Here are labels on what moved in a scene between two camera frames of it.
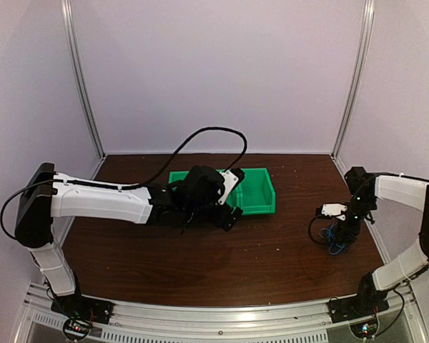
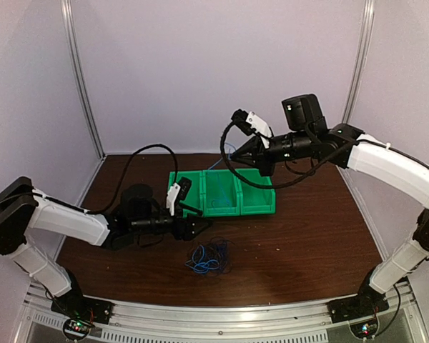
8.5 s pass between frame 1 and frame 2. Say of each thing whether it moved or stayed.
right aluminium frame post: stayed
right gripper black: moved
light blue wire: moved
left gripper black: moved
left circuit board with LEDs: stayed
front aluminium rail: stayed
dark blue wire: moved
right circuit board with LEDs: stayed
